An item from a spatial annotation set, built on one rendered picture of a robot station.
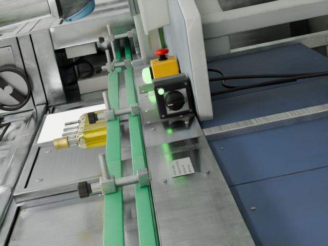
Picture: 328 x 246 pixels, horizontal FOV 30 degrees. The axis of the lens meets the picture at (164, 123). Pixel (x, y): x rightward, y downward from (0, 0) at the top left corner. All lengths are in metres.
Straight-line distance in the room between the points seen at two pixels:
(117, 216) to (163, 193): 0.08
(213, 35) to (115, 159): 0.34
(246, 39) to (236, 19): 1.71
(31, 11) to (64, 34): 0.98
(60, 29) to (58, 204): 1.26
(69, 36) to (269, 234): 2.21
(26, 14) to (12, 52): 1.05
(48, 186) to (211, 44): 0.82
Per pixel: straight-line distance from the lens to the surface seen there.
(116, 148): 1.33
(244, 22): 1.34
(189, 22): 1.26
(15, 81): 3.03
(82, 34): 2.97
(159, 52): 1.67
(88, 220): 1.74
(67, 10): 2.01
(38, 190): 1.94
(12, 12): 1.99
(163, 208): 0.96
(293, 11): 1.36
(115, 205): 1.05
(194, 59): 1.31
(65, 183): 1.93
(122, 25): 2.96
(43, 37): 2.98
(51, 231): 1.74
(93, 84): 3.13
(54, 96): 3.03
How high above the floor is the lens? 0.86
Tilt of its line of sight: 1 degrees down
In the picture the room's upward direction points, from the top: 102 degrees counter-clockwise
